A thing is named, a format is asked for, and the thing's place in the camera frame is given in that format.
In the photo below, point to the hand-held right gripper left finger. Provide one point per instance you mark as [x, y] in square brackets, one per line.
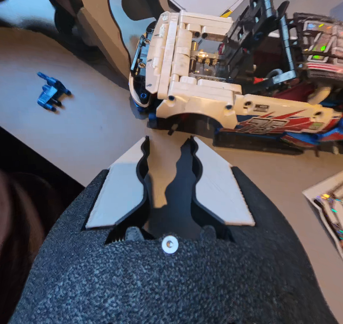
[120, 192]

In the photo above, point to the blue toy brick connector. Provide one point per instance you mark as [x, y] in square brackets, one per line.
[51, 92]

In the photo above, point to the white brick model car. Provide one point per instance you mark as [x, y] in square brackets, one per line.
[201, 93]

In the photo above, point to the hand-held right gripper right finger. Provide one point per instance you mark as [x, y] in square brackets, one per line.
[222, 195]

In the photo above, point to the holographic sticker sheet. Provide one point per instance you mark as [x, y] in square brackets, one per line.
[329, 203]

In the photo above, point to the grey desk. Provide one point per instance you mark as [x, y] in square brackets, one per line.
[80, 131]

